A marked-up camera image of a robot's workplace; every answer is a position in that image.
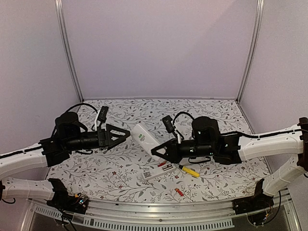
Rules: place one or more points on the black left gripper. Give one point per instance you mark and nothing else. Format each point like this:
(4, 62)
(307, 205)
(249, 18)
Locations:
(105, 139)

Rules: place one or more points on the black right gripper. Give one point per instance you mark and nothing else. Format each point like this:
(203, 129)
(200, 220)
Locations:
(172, 155)

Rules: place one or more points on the red orange battery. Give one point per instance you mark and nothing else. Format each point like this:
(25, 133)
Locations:
(161, 164)

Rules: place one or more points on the narrow white remote control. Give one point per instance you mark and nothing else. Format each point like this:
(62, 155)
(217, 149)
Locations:
(157, 172)

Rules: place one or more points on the yellow handled screwdriver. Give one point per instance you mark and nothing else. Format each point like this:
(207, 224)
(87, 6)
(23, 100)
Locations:
(189, 171)

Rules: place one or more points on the white remote with green buttons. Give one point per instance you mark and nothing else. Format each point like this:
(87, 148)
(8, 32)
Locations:
(145, 139)

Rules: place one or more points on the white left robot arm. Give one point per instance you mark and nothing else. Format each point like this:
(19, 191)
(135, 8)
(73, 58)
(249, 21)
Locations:
(71, 135)

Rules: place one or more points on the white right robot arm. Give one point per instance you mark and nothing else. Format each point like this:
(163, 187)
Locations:
(236, 147)

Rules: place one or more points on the floral patterned table mat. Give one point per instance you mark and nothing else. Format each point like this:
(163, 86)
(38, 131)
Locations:
(116, 174)

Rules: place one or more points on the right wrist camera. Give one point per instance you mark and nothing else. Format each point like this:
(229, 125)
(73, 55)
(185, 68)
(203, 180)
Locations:
(171, 129)

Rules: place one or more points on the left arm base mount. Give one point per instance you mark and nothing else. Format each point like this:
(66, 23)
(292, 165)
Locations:
(77, 203)

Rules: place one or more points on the aluminium front rail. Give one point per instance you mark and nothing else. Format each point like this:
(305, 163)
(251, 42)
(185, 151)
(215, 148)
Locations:
(197, 216)

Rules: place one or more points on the left aluminium corner post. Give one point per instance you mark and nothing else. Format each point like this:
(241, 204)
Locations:
(67, 50)

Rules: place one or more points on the aluminium corner post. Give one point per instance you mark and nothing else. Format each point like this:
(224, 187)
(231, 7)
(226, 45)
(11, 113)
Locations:
(67, 50)
(252, 49)

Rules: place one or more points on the right aluminium corner post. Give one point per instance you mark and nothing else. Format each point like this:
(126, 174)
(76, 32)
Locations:
(252, 49)

